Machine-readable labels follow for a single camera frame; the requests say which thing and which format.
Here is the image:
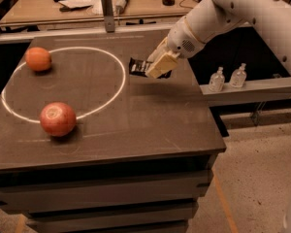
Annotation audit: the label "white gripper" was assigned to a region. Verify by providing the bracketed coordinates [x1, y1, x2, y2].
[145, 23, 205, 79]

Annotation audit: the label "rxbar chocolate dark wrapper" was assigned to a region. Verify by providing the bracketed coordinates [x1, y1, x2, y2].
[129, 58, 172, 79]

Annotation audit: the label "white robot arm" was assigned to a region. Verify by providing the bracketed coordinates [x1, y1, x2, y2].
[145, 0, 291, 78]

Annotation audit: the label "red apple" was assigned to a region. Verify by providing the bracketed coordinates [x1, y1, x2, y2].
[40, 102, 77, 137]

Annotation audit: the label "left clear plastic bottle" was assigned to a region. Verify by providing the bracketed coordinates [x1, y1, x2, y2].
[209, 67, 225, 92]

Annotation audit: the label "clear plastic bottle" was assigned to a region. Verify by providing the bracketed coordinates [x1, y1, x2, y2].
[209, 67, 225, 92]
[229, 63, 246, 88]

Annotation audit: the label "grey caulk tube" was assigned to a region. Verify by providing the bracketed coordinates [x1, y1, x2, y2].
[115, 0, 129, 14]

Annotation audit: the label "right clear plastic bottle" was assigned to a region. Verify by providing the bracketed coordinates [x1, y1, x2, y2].
[229, 63, 246, 88]

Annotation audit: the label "white paper sheets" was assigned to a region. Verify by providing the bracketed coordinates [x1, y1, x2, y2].
[59, 0, 94, 9]

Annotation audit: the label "grey metal shelf ledge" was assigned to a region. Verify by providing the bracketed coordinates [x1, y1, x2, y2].
[200, 77, 291, 107]

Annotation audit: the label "orange fruit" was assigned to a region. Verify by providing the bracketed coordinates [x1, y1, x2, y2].
[25, 47, 51, 72]

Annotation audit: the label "left metal post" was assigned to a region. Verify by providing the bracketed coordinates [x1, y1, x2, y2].
[101, 0, 115, 33]

